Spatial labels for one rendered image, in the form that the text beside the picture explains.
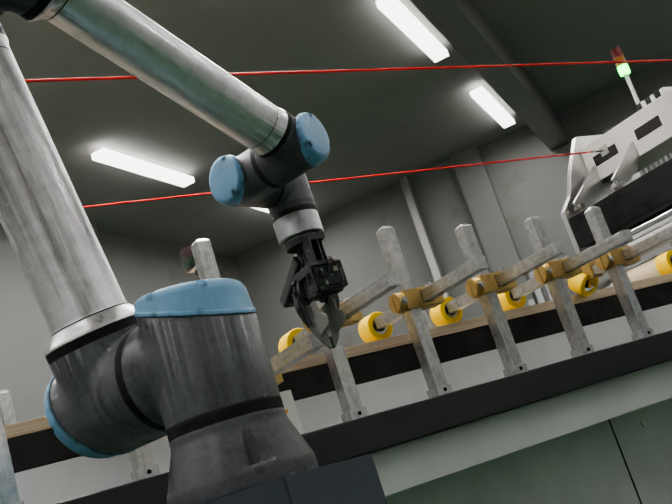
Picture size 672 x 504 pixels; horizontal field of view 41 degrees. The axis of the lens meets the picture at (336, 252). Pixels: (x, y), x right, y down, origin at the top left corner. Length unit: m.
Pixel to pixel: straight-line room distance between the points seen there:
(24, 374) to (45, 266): 6.02
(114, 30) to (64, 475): 1.03
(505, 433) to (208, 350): 1.31
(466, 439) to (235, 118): 1.09
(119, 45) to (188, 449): 0.60
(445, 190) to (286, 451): 8.70
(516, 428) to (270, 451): 1.32
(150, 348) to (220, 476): 0.19
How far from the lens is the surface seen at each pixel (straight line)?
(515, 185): 9.52
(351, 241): 10.02
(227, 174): 1.61
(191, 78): 1.42
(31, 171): 1.30
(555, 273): 2.54
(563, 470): 2.66
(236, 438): 1.08
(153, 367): 1.14
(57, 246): 1.27
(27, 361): 7.35
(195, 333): 1.10
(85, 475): 2.04
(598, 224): 2.74
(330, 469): 1.09
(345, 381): 2.06
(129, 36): 1.37
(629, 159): 4.60
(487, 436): 2.26
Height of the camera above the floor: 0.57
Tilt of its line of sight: 14 degrees up
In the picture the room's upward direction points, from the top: 18 degrees counter-clockwise
